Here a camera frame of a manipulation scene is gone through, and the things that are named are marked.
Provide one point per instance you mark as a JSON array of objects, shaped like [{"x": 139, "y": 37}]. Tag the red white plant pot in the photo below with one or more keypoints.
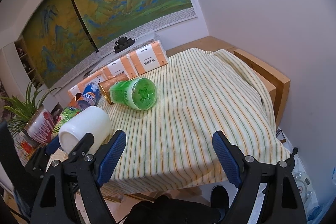
[{"x": 40, "y": 126}]

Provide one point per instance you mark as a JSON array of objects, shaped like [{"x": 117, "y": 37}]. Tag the green landscape wall painting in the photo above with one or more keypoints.
[{"x": 62, "y": 35}]

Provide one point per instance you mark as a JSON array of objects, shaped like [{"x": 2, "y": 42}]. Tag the copper cup left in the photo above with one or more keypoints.
[{"x": 73, "y": 102}]

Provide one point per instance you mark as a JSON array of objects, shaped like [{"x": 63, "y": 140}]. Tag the wooden wall shelf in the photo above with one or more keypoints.
[{"x": 27, "y": 62}]

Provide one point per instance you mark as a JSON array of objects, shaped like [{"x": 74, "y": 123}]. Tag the orange tissue pack barcode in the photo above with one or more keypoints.
[{"x": 98, "y": 77}]

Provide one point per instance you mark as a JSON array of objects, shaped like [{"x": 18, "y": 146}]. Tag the dark teapot tea set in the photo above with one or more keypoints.
[{"x": 123, "y": 43}]

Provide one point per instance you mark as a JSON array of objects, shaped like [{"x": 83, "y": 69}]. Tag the orange tissue pack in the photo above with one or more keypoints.
[
  {"x": 77, "y": 89},
  {"x": 123, "y": 65},
  {"x": 148, "y": 57}
]

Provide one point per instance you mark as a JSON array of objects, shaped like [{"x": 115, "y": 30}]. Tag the green spider plant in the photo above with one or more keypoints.
[{"x": 24, "y": 110}]

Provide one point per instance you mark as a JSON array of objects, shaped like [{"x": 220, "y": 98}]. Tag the orange tissue pack far left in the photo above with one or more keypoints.
[{"x": 77, "y": 89}]

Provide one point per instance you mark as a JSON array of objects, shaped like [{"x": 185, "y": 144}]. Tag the orange tissue pack centre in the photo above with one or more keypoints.
[{"x": 123, "y": 65}]

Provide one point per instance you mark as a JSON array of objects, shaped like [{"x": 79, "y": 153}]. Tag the orange tissue pack right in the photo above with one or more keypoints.
[{"x": 148, "y": 57}]

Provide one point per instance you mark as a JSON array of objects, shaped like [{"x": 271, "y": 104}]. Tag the green plastic bottle cup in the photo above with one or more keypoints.
[{"x": 138, "y": 94}]

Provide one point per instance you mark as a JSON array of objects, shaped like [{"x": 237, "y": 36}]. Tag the grapefruit label plastic cup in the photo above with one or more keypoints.
[{"x": 67, "y": 114}]

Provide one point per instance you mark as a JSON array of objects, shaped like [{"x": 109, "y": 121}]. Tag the blue orange label cup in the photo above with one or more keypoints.
[{"x": 90, "y": 97}]

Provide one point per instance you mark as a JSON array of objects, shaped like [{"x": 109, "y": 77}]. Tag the striped cream tablecloth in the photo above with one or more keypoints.
[{"x": 169, "y": 146}]

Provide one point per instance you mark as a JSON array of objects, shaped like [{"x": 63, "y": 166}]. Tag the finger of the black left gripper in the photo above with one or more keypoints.
[{"x": 76, "y": 160}]

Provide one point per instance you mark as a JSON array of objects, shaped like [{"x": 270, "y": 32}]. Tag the white ceramic cup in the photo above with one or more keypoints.
[{"x": 92, "y": 120}]

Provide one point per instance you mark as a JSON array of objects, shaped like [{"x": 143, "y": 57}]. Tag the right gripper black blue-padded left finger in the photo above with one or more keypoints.
[{"x": 55, "y": 202}]

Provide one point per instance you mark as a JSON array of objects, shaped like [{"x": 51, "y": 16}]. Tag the patterned cloth side table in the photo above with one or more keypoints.
[{"x": 139, "y": 43}]

